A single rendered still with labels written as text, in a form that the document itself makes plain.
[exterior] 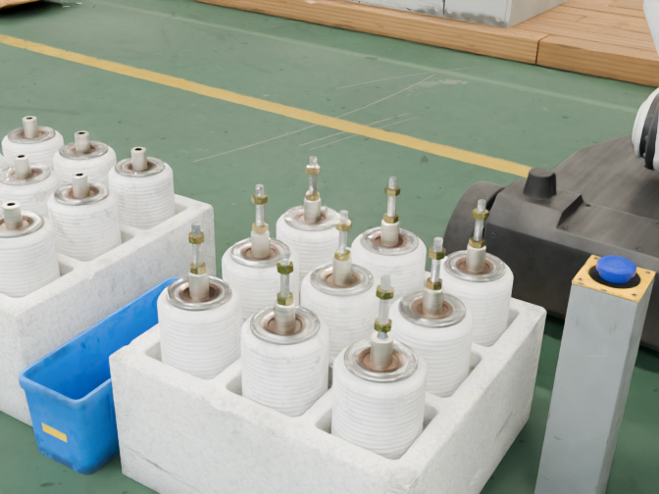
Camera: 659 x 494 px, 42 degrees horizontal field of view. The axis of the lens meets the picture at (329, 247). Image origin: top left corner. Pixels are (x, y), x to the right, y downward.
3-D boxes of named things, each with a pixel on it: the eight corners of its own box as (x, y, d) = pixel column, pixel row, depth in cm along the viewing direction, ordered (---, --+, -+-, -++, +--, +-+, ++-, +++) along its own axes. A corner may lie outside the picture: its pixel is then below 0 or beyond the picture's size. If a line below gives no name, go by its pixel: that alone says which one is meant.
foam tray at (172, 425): (295, 331, 138) (296, 229, 129) (530, 419, 120) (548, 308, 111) (121, 474, 108) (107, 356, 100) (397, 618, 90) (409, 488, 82)
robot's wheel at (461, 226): (484, 266, 158) (496, 164, 149) (509, 273, 156) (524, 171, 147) (432, 313, 144) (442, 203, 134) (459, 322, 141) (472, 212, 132)
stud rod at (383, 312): (384, 337, 87) (388, 272, 84) (388, 343, 87) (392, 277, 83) (375, 339, 87) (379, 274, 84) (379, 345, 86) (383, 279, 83)
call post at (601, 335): (551, 469, 111) (591, 256, 96) (605, 491, 107) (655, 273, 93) (532, 504, 105) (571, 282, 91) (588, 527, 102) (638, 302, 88)
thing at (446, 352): (440, 406, 111) (453, 283, 102) (473, 455, 103) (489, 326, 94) (370, 419, 108) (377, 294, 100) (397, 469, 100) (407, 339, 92)
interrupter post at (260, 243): (255, 261, 106) (255, 237, 105) (247, 253, 108) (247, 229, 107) (273, 257, 107) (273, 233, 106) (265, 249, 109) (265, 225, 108)
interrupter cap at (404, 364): (383, 395, 83) (383, 389, 83) (328, 362, 88) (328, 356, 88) (432, 364, 88) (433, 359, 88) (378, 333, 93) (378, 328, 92)
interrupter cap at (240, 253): (245, 275, 103) (244, 271, 103) (220, 249, 109) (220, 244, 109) (301, 262, 107) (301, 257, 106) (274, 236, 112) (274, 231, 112)
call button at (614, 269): (600, 267, 94) (603, 250, 93) (637, 277, 93) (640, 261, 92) (589, 282, 91) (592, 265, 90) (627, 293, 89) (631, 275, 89)
